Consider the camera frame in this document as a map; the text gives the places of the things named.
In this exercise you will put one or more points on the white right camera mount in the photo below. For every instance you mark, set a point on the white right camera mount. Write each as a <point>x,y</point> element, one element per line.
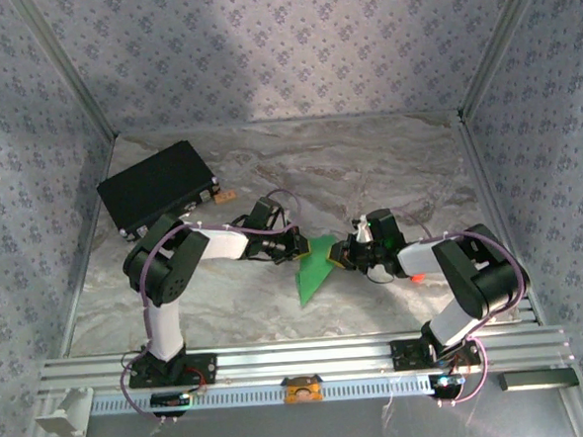
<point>361,231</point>

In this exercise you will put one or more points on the orange cartoon face sticker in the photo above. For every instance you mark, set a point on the orange cartoon face sticker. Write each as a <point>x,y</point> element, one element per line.
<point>302,390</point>

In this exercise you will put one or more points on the long aluminium base rail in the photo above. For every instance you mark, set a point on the long aluminium base rail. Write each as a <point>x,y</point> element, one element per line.
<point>305,359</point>

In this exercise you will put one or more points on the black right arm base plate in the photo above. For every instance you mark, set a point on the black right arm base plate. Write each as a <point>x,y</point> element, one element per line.
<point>409,355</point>

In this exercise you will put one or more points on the black hard case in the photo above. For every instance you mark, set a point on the black hard case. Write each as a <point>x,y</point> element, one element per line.
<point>156,187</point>

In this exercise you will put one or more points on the small orange wooden block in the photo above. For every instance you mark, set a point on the small orange wooden block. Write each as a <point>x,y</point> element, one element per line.
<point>225,197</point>

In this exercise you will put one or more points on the aluminium upright frame post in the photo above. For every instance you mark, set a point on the aluminium upright frame post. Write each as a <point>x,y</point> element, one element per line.
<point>500,37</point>

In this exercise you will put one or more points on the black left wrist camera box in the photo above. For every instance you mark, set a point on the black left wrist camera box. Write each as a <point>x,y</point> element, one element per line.
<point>265,214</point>

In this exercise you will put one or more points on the green paper sheet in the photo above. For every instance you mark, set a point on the green paper sheet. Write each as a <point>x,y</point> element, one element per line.
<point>314,271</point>

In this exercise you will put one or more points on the aluminium side frame rail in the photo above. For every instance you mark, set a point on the aluminium side frame rail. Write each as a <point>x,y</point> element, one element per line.
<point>83,261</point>
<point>494,206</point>

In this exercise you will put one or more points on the white plastic bracket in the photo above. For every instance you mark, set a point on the white plastic bracket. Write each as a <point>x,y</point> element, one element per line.
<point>61,418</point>

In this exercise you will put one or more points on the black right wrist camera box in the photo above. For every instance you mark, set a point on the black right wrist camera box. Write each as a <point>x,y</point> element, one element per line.
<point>387,231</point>

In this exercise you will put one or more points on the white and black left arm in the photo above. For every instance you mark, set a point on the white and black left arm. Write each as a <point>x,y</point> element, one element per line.
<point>224,243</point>

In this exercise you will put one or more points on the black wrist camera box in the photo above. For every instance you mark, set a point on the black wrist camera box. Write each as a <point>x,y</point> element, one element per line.
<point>387,231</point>
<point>265,214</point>

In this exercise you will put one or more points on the red block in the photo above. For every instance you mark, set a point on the red block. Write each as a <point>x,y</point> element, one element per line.
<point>418,278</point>

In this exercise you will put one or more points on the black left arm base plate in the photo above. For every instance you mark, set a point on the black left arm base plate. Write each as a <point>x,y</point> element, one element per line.
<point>202,370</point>

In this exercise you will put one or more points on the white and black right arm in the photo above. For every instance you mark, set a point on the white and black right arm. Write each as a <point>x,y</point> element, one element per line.
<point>483,276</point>

